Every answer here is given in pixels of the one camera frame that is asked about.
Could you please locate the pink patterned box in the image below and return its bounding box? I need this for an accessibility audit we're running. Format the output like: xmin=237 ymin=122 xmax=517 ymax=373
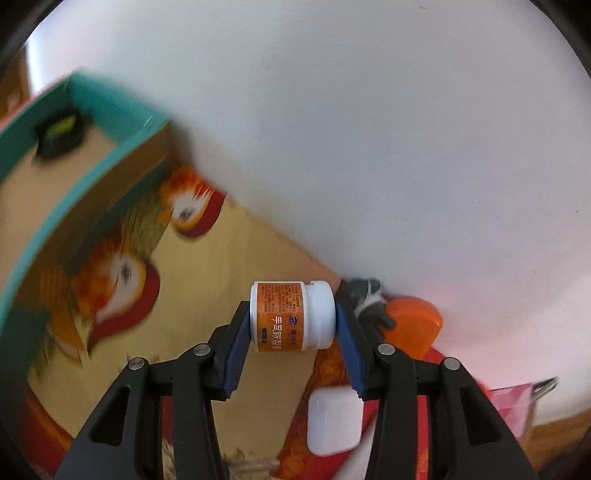
xmin=487 ymin=383 xmax=535 ymax=441

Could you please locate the orange plastic case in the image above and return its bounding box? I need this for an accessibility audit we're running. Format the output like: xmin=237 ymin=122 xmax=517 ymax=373
xmin=383 ymin=297 xmax=444 ymax=360

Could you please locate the teal cardboard box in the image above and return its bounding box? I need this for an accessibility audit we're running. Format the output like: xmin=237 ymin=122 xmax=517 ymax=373
xmin=1 ymin=72 xmax=169 ymax=318

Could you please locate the black round tape measure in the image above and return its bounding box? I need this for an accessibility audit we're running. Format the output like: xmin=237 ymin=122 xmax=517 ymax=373
xmin=33 ymin=108 xmax=92 ymax=162

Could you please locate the grey cable plug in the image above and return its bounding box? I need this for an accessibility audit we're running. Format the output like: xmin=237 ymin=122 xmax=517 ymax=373
xmin=335 ymin=278 xmax=396 ymax=330

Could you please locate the white orange medicine jar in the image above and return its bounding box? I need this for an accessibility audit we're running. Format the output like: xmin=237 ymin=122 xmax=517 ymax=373
xmin=249 ymin=280 xmax=337 ymax=353

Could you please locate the red floral bed blanket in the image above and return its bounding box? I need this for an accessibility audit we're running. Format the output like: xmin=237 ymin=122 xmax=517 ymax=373
xmin=13 ymin=165 xmax=528 ymax=480

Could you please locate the white earbuds case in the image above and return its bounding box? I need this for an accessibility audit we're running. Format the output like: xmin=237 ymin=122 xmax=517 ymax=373
xmin=307 ymin=385 xmax=363 ymax=457

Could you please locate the metal clip on box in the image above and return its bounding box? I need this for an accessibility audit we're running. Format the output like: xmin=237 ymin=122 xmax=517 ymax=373
xmin=531 ymin=377 xmax=558 ymax=402

